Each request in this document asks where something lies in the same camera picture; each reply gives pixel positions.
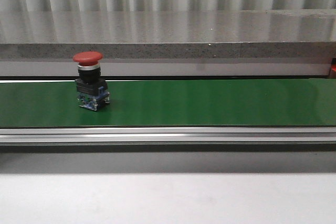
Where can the red object at right edge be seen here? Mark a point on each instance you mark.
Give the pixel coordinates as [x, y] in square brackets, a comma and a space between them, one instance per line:
[333, 69]

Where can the aluminium conveyor front rail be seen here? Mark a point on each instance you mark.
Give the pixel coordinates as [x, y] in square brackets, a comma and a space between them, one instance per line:
[168, 139]

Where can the red mushroom push button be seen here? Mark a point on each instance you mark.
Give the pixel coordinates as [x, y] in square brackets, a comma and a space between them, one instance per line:
[92, 89]

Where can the green conveyor belt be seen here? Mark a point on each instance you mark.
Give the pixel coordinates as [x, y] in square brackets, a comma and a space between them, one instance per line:
[251, 102]

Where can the grey stone countertop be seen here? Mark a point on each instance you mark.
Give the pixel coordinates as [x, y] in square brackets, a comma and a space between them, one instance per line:
[170, 44]

